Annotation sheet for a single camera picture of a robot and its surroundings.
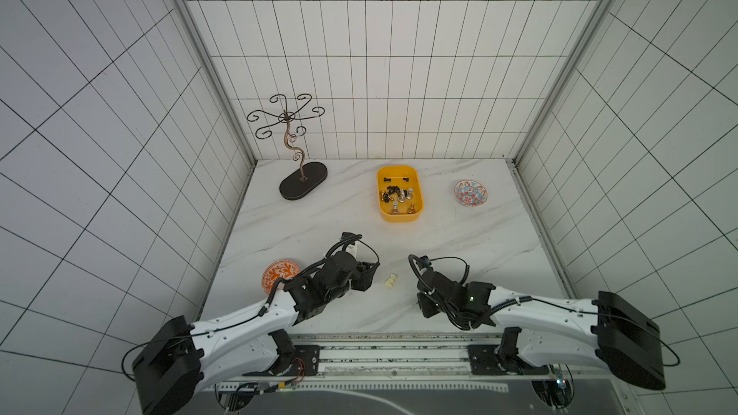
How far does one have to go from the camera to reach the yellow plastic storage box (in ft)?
3.38

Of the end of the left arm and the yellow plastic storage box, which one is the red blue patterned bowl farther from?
the end of the left arm

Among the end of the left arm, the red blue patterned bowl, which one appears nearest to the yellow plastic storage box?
the red blue patterned bowl
